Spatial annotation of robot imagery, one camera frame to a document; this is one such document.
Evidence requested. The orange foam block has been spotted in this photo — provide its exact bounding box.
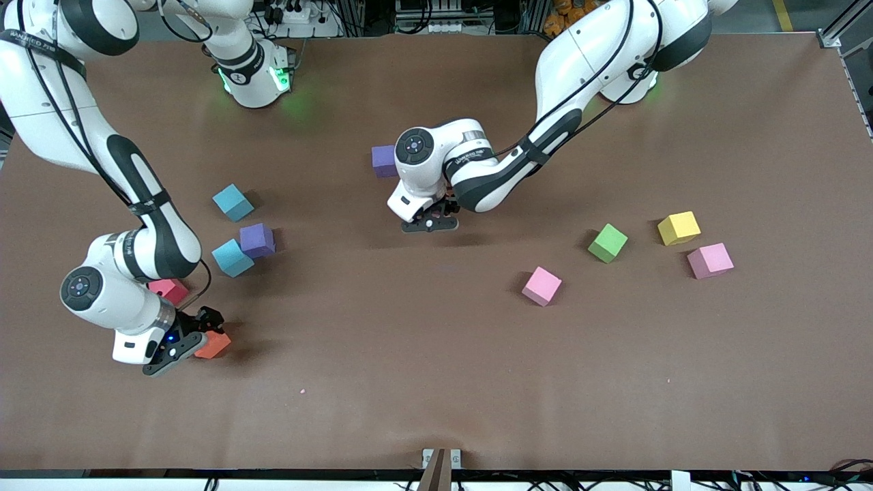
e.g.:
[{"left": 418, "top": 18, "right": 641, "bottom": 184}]
[{"left": 194, "top": 329, "right": 232, "bottom": 360}]

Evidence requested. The purple foam block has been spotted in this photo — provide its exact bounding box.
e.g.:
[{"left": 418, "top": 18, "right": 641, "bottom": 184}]
[
  {"left": 239, "top": 223, "right": 276, "bottom": 259},
  {"left": 371, "top": 145, "right": 399, "bottom": 179}
]

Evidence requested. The red foam block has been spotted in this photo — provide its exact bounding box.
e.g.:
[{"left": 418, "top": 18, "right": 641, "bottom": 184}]
[{"left": 148, "top": 278, "right": 190, "bottom": 306}]

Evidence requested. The light blue foam block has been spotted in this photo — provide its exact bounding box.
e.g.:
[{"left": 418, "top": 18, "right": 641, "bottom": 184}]
[
  {"left": 212, "top": 183, "right": 254, "bottom": 223},
  {"left": 211, "top": 239, "right": 254, "bottom": 278}
]

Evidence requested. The green foam block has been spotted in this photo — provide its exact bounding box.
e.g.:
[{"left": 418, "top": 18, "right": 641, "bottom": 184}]
[{"left": 588, "top": 224, "right": 629, "bottom": 264}]

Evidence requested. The yellow foam block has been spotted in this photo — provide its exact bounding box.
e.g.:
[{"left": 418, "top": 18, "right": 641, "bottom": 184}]
[{"left": 657, "top": 211, "right": 702, "bottom": 247}]

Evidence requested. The orange snack bag pile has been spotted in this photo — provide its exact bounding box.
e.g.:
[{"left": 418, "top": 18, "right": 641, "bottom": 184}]
[{"left": 551, "top": 0, "right": 604, "bottom": 23}]

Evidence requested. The white power strip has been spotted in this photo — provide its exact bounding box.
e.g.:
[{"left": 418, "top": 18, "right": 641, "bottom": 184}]
[{"left": 269, "top": 2, "right": 312, "bottom": 25}]

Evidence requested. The metal table edge bracket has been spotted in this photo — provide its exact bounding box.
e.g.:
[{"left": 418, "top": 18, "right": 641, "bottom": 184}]
[{"left": 417, "top": 447, "right": 462, "bottom": 491}]

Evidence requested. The aluminium frame post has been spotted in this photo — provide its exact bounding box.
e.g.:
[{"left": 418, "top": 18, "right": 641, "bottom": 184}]
[{"left": 818, "top": 0, "right": 873, "bottom": 140}]

